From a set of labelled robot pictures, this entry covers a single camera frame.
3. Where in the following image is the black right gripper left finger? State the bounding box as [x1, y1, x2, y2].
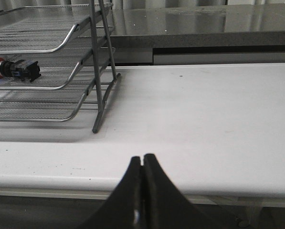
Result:
[78, 156, 142, 229]

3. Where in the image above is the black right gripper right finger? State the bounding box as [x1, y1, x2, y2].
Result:
[143, 154, 237, 229]

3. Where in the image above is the red push button switch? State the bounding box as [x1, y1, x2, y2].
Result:
[0, 57, 41, 82]

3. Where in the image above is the silver mesh tray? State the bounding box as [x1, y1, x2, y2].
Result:
[0, 3, 114, 54]
[0, 48, 95, 91]
[0, 81, 97, 122]

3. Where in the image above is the white table leg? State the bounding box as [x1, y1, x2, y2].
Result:
[236, 201, 263, 229]

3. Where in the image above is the grey stone counter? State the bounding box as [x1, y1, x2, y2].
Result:
[108, 3, 285, 65]

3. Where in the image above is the silver metal rack frame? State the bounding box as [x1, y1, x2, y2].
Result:
[89, 0, 120, 134]

